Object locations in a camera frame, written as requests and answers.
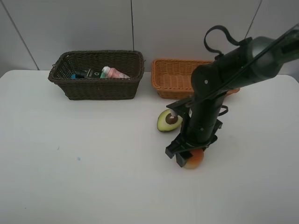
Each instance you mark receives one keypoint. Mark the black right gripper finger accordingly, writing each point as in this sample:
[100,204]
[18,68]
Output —
[183,157]

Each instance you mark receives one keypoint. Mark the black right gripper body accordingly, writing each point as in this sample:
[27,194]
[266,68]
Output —
[197,126]

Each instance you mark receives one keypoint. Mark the red yellow peach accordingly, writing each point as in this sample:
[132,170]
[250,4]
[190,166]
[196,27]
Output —
[195,160]

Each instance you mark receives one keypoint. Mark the avocado half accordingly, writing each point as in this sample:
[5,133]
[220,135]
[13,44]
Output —
[166,122]

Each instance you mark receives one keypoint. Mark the pink small bottle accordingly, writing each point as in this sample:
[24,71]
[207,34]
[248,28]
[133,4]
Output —
[113,73]

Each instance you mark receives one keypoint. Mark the dark green pump bottle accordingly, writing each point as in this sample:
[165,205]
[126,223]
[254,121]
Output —
[89,74]

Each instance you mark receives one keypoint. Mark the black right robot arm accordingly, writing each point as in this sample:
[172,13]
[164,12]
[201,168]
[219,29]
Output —
[254,60]

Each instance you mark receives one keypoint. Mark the orange wicker basket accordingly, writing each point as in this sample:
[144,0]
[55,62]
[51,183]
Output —
[171,78]

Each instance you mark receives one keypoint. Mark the dark brown wicker basket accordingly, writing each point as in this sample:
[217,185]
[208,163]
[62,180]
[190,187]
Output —
[128,62]

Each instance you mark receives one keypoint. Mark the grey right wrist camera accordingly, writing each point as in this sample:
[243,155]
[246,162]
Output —
[181,106]

